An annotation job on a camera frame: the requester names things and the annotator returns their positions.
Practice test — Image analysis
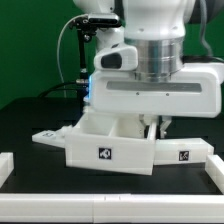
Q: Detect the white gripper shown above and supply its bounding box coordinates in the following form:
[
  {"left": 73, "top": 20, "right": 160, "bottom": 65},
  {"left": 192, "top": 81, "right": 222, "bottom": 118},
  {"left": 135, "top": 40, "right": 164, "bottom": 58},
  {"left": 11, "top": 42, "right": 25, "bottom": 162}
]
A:
[{"left": 89, "top": 45, "right": 222, "bottom": 140}]

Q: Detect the black base cable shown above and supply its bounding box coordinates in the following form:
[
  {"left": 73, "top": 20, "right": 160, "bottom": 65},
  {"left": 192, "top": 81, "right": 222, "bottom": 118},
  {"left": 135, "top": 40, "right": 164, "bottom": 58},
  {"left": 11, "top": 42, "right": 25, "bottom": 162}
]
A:
[{"left": 38, "top": 81, "right": 88, "bottom": 99}]

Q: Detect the black camera on stand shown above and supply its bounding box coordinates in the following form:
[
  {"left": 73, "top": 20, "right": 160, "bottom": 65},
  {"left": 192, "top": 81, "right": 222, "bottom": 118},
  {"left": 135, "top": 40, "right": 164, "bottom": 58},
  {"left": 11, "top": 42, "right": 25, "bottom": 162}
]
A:
[{"left": 69, "top": 13, "right": 121, "bottom": 97}]

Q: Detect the white cabinet body box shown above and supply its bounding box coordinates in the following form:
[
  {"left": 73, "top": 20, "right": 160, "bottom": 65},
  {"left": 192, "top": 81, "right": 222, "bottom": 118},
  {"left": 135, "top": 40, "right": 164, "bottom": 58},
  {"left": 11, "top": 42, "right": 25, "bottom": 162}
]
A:
[{"left": 65, "top": 113, "right": 156, "bottom": 175}]

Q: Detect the white front fence rail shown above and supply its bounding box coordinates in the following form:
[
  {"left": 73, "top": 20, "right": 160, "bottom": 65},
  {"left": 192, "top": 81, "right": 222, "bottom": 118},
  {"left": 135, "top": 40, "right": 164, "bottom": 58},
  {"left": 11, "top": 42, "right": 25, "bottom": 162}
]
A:
[{"left": 0, "top": 194, "right": 224, "bottom": 224}]

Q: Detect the grey camera cable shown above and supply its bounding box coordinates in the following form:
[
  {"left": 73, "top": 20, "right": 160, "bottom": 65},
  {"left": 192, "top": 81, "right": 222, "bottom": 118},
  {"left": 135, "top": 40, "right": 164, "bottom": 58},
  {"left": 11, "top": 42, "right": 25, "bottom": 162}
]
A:
[{"left": 56, "top": 14, "right": 88, "bottom": 84}]

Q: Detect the white cabinet door panel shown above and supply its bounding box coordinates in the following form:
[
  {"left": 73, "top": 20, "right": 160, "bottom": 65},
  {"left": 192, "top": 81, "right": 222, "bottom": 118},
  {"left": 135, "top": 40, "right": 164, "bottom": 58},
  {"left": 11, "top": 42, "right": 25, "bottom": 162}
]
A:
[{"left": 154, "top": 138, "right": 214, "bottom": 165}]

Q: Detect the white right fence block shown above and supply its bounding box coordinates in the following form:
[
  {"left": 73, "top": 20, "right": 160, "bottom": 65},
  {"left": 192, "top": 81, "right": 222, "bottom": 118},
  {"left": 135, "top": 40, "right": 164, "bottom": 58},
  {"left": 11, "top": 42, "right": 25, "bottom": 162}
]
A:
[{"left": 205, "top": 155, "right": 224, "bottom": 195}]

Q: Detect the white flat panel piece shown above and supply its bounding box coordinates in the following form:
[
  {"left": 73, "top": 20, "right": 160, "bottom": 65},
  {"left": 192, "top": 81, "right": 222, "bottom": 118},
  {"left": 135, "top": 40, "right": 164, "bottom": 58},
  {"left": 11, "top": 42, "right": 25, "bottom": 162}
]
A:
[{"left": 32, "top": 125, "right": 73, "bottom": 148}]

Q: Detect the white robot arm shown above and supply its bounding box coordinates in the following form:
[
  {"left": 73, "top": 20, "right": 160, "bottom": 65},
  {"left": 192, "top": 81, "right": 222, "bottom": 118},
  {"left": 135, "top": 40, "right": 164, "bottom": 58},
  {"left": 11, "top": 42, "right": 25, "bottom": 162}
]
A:
[{"left": 77, "top": 0, "right": 224, "bottom": 138}]

